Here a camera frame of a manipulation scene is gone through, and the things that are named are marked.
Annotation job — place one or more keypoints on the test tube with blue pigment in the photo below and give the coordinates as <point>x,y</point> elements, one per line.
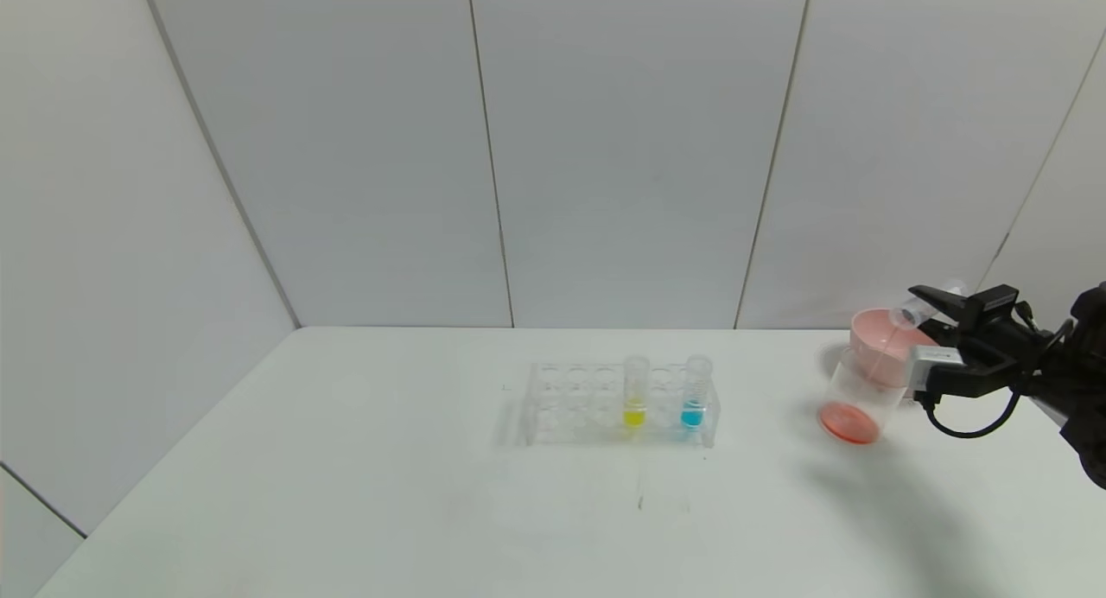
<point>692,415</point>

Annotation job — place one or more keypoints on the clear plastic beaker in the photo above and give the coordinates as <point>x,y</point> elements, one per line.
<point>851,416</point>

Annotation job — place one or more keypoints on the test tube with red pigment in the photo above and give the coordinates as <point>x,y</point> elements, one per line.
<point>918,308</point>

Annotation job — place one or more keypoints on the clear acrylic test tube rack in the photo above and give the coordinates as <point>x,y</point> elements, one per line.
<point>587,408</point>

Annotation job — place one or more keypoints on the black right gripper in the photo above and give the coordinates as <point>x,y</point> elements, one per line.
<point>997,305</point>

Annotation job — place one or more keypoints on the test tube with yellow pigment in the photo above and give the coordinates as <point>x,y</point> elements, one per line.
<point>634,412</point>

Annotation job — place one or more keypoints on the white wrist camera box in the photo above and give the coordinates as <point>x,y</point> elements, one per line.
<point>935,365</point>

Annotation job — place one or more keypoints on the pink bowl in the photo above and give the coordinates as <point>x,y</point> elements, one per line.
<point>873,339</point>

